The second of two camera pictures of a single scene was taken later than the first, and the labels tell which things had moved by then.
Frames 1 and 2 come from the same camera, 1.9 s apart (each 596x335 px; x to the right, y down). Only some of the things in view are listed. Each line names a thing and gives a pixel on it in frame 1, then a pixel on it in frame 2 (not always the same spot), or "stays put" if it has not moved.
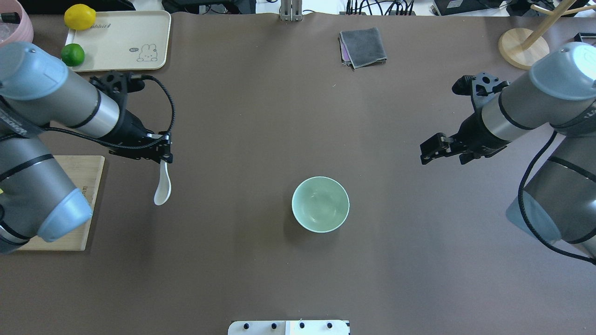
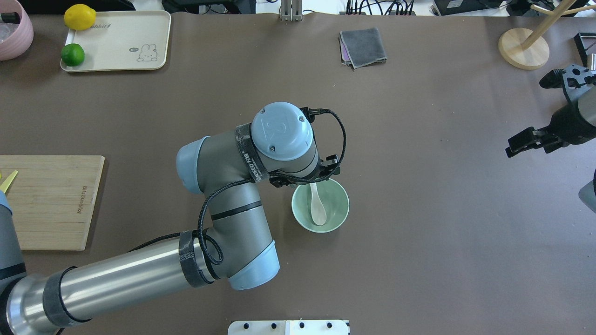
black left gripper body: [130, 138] to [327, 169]
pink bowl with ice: [16, 24] stays put
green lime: [72, 54] stays put
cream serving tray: [124, 41] stays put
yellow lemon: [79, 16] stays put
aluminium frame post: [291, 10] stays put
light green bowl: [321, 204] stays put
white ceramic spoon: [164, 189] to [318, 213]
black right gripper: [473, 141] to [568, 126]
